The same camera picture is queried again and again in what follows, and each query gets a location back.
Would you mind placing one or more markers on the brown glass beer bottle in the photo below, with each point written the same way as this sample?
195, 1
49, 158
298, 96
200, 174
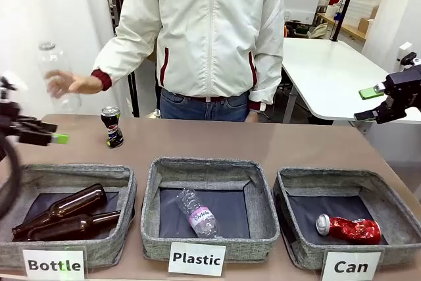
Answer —
72, 202
75, 226

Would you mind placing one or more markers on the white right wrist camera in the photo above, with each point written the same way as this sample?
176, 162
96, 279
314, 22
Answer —
405, 50

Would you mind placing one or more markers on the white Can label card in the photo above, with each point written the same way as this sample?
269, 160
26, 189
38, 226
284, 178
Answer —
351, 266

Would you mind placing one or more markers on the white Bottle label card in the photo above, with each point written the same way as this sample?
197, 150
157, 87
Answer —
53, 264

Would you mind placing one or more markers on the grey fabric basket labelled Can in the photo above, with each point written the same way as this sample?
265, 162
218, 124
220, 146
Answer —
296, 228

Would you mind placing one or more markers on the grey fabric basket labelled Bottle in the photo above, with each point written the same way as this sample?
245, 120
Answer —
125, 182

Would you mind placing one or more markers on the person's left hand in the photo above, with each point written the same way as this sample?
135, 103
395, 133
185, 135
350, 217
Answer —
253, 116

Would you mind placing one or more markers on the person in white jacket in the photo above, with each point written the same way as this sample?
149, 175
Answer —
213, 31

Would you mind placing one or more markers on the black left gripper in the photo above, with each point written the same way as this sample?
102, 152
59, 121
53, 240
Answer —
10, 113

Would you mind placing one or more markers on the white background table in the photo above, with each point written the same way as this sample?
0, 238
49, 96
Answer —
329, 73

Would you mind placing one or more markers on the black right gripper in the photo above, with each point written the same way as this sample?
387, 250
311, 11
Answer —
404, 87

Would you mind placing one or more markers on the white Plastic label card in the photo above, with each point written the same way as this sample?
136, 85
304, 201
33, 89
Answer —
196, 258

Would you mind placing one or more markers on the crushed red soda can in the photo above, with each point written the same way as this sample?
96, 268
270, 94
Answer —
352, 228

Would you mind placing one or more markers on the person's right forearm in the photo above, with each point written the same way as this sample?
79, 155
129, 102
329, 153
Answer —
121, 54

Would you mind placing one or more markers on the large clear bottle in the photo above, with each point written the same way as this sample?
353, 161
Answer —
54, 60

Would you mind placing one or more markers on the clear plastic water bottle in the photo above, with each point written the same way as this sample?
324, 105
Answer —
199, 215

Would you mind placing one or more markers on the brown cardboard box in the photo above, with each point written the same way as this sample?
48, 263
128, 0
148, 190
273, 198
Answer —
365, 24

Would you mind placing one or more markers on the person's right hand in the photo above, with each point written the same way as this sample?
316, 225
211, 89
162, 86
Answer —
82, 84

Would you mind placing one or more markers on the stack of white boxes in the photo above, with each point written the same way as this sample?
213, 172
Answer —
358, 9

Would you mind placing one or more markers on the blue jeans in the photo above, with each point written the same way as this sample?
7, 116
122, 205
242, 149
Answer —
204, 108

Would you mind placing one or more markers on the grey fabric basket labelled Plastic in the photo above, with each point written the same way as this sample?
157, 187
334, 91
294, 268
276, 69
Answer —
210, 248

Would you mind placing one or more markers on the black slanted pole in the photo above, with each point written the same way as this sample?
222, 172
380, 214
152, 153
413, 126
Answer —
345, 1

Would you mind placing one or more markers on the crushed black Pepsi can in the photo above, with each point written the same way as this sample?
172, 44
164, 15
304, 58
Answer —
112, 128

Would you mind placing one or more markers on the person's left forearm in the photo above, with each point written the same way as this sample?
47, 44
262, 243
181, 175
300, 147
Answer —
268, 77

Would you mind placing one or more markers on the white monitor back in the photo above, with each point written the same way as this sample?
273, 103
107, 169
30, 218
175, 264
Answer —
302, 3

